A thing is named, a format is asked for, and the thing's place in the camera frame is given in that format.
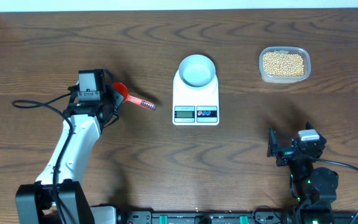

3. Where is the pile of soybeans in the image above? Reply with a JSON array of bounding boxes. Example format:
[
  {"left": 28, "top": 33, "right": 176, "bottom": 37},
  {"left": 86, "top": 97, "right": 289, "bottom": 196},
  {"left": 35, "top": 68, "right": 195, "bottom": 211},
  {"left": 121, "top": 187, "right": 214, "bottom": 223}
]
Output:
[{"left": 262, "top": 52, "right": 304, "bottom": 77}]

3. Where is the white digital kitchen scale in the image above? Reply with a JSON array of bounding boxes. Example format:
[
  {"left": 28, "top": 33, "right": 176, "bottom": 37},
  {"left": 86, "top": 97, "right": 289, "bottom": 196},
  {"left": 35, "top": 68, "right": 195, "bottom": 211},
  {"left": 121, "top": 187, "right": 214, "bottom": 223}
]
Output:
[{"left": 172, "top": 70, "right": 220, "bottom": 126}]

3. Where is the clear plastic container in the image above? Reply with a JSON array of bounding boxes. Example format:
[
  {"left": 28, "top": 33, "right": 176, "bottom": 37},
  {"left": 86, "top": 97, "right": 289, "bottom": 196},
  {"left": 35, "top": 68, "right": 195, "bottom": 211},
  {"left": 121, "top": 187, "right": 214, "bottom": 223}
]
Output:
[{"left": 259, "top": 47, "right": 311, "bottom": 84}]

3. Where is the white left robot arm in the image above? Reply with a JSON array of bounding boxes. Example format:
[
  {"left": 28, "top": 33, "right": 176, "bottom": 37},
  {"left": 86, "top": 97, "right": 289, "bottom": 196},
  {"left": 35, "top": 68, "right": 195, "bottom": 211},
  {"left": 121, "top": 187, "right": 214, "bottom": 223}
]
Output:
[{"left": 12, "top": 69, "right": 124, "bottom": 223}]

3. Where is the red measuring scoop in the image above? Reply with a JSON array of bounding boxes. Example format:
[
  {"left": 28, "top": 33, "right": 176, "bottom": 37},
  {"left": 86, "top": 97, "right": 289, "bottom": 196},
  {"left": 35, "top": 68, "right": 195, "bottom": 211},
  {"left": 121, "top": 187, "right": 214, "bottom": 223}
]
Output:
[{"left": 113, "top": 82, "right": 157, "bottom": 110}]

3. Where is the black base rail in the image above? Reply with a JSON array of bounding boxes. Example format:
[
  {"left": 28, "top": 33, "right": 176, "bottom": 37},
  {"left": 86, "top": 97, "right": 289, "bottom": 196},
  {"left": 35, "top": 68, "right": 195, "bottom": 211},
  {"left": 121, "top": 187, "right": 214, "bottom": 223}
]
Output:
[{"left": 116, "top": 210, "right": 358, "bottom": 224}]

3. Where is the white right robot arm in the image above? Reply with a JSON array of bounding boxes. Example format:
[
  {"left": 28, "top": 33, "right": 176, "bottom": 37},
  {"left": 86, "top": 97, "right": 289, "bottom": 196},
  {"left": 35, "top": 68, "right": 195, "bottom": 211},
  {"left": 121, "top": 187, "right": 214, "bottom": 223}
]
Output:
[{"left": 267, "top": 123, "right": 339, "bottom": 223}]

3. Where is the light grey bowl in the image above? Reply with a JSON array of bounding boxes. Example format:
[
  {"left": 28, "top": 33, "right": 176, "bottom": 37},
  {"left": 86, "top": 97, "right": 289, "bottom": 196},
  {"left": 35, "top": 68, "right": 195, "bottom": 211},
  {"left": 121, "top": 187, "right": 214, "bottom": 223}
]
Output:
[{"left": 178, "top": 55, "right": 216, "bottom": 88}]

